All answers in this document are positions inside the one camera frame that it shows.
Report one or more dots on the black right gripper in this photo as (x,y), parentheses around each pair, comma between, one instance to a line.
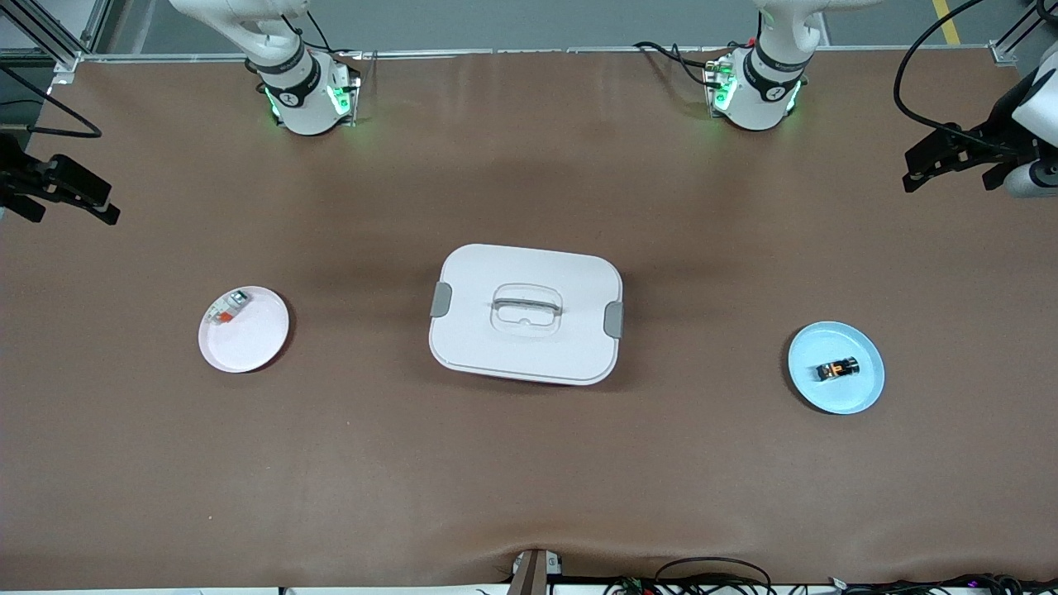
(16,180)

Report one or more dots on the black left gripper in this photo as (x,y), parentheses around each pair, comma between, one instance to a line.
(994,143)

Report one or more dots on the black orange switch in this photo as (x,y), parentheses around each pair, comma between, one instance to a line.
(838,369)

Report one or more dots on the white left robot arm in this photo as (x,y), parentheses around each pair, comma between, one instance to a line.
(760,91)

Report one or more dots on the pink round plate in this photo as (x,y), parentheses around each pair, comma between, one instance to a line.
(248,343)

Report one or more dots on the light blue round plate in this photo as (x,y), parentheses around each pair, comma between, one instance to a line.
(835,392)

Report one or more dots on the white lidded storage box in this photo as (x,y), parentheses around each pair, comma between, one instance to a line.
(529,347)

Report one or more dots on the brown table mat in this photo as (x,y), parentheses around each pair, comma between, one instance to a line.
(529,463)

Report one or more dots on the aluminium frame profile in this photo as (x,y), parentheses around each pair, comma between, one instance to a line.
(64,59)
(1004,51)

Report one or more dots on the white orange switch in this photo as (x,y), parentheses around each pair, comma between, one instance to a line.
(227,307)

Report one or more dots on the brown camera mount post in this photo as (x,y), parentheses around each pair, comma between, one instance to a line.
(529,574)

